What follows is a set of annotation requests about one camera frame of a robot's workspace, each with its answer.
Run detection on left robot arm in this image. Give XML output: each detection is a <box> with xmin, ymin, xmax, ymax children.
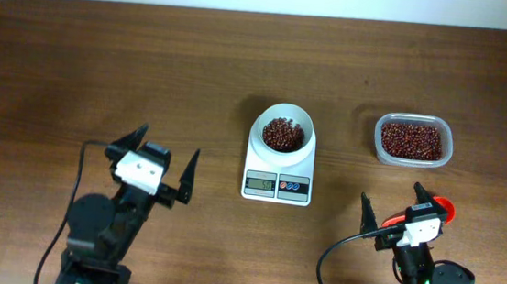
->
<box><xmin>53</xmin><ymin>125</ymin><xmax>200</xmax><ymax>284</ymax></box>

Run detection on clear plastic bean container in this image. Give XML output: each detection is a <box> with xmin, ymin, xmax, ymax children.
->
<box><xmin>374</xmin><ymin>113</ymin><xmax>454</xmax><ymax>169</ymax></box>

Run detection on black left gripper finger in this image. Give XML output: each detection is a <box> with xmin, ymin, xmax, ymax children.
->
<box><xmin>107</xmin><ymin>124</ymin><xmax>149</xmax><ymax>151</ymax></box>
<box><xmin>177</xmin><ymin>149</ymin><xmax>200</xmax><ymax>204</ymax></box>

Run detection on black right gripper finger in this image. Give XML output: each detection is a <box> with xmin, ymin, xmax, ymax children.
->
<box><xmin>413</xmin><ymin>182</ymin><xmax>435</xmax><ymax>205</ymax></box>
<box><xmin>359</xmin><ymin>192</ymin><xmax>379</xmax><ymax>235</ymax></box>

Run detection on white digital kitchen scale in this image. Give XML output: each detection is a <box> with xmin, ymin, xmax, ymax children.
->
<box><xmin>240</xmin><ymin>120</ymin><xmax>316</xmax><ymax>207</ymax></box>

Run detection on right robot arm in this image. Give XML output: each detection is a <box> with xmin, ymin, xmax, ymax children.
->
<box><xmin>359</xmin><ymin>183</ymin><xmax>475</xmax><ymax>284</ymax></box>

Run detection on orange measuring scoop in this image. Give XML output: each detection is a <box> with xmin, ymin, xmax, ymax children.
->
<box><xmin>381</xmin><ymin>195</ymin><xmax>457</xmax><ymax>227</ymax></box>

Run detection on red beans in bowl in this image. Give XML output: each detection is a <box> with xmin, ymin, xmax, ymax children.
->
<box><xmin>262</xmin><ymin>117</ymin><xmax>305</xmax><ymax>153</ymax></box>

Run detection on red beans in container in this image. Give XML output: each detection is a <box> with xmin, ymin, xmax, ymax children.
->
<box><xmin>380</xmin><ymin>123</ymin><xmax>442</xmax><ymax>161</ymax></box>

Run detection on white round bowl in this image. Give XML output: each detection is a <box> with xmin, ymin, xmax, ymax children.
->
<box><xmin>254</xmin><ymin>104</ymin><xmax>314</xmax><ymax>156</ymax></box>

